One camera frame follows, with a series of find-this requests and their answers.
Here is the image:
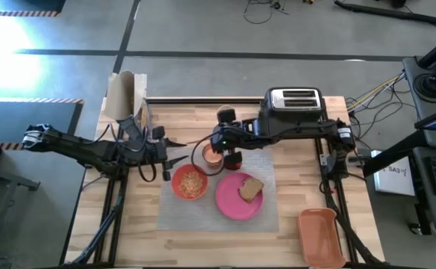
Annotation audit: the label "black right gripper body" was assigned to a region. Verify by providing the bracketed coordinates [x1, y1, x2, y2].
[210, 123, 255, 152]

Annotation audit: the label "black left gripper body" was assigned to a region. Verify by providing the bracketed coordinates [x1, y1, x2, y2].
[134, 137, 169, 171]

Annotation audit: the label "orange ribbed bowl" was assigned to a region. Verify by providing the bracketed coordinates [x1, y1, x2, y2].
[170, 164, 209, 202]

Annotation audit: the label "small red black container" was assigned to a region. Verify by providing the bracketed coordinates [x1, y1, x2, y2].
[222, 149, 243, 172]

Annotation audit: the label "orange faceted glass with juice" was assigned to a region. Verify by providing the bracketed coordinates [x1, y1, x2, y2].
[202, 143, 225, 171]

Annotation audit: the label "toast slice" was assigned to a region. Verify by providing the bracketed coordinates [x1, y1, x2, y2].
[238, 176, 265, 204]

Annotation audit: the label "blue frosted flakes cereal box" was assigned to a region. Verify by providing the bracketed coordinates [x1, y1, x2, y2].
[103, 70, 154, 130]

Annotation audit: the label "pink plate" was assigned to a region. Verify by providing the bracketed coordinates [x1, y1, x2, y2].
[214, 171, 265, 222]

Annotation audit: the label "grey woven placemat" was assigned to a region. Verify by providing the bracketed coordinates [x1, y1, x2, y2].
[157, 146, 280, 234]

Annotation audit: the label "cereal flakes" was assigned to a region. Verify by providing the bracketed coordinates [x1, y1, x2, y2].
[178, 170, 205, 199]

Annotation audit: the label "black toaster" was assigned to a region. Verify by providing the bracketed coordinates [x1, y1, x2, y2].
[259, 86, 326, 125]

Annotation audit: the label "orange plastic tray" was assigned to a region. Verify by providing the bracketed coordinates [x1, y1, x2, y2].
[296, 207, 348, 269]

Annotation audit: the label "grey metal desk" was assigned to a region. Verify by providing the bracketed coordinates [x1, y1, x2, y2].
[0, 160, 41, 262]

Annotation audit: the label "white labelled box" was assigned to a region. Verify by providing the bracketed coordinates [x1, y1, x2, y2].
[373, 149, 417, 197]

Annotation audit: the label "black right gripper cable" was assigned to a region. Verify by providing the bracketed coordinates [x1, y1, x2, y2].
[190, 132, 225, 178]

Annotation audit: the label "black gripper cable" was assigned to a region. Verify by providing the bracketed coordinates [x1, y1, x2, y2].
[190, 132, 225, 178]
[137, 160, 159, 184]

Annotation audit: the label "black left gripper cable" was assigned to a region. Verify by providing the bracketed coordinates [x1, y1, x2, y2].
[137, 160, 159, 184]

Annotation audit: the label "black table edge rail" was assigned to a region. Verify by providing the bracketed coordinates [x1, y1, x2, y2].
[145, 96, 266, 105]

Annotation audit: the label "thin black floor cable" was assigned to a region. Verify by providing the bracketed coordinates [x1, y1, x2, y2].
[243, 0, 290, 25]

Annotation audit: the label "bundle of coloured cables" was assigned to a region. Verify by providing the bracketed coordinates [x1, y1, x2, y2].
[346, 72, 406, 126]

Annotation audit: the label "black vacuum hose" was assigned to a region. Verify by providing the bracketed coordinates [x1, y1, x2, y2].
[333, 0, 436, 27]

